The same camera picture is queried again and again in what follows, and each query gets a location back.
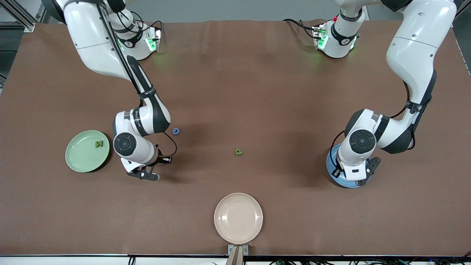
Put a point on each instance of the blue plate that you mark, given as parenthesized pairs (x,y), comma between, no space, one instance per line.
(347,184)

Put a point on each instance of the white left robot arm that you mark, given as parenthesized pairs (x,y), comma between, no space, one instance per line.
(415,44)

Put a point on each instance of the green plate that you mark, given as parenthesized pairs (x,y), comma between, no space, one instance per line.
(82,156)

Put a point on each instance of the brown table mat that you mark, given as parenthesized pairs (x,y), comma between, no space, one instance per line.
(235,92)

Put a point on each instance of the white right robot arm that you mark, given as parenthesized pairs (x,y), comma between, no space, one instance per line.
(95,36)

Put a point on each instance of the beige plate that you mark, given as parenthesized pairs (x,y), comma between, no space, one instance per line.
(238,218)

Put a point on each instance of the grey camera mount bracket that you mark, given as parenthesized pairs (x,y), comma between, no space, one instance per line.
(238,251)

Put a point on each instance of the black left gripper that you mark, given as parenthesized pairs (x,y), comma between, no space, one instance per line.
(338,166)

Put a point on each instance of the aluminium frame post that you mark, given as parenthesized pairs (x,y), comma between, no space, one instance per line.
(29,26)

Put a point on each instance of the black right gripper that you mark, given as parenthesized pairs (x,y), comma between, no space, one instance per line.
(160,159)

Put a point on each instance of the blue letter G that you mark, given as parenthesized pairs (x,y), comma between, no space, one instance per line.
(174,131)

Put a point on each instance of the metal base connector box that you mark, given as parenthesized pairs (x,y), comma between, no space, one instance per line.
(319,36)
(154,40)

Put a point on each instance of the green letter N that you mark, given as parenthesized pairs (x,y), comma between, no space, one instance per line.
(99,144)

